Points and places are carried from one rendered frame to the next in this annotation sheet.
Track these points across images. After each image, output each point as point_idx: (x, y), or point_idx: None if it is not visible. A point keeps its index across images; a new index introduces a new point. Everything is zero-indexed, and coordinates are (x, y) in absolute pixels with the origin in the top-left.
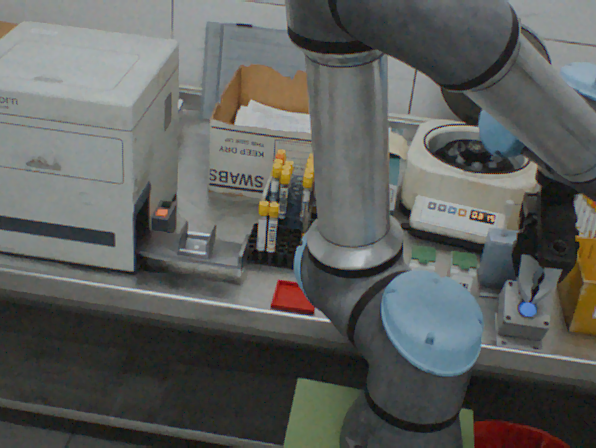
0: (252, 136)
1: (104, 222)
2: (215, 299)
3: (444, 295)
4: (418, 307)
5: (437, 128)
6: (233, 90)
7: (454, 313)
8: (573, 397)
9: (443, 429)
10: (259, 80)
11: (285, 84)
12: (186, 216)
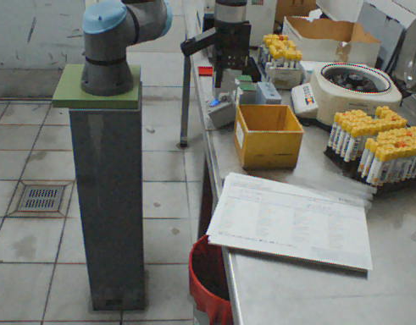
0: (288, 28)
1: (201, 19)
2: (195, 58)
3: (109, 8)
4: (99, 5)
5: (365, 68)
6: (335, 27)
7: (99, 11)
8: None
9: (88, 63)
10: (357, 32)
11: (363, 37)
12: (252, 51)
